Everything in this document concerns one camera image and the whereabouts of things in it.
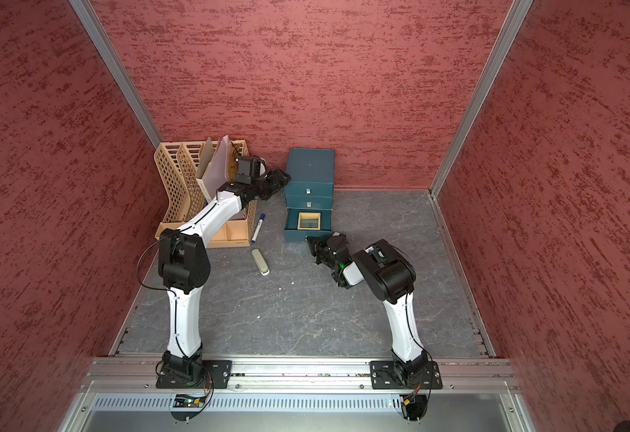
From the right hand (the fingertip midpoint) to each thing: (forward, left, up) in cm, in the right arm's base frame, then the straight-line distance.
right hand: (305, 239), depth 99 cm
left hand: (+14, +7, +15) cm, 22 cm away
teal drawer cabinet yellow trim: (+10, -2, +13) cm, 17 cm away
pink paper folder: (+15, +30, +21) cm, 40 cm away
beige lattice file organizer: (+24, +47, +12) cm, 54 cm away
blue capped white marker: (+8, +20, -3) cm, 21 cm away
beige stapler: (-9, +16, -2) cm, 18 cm away
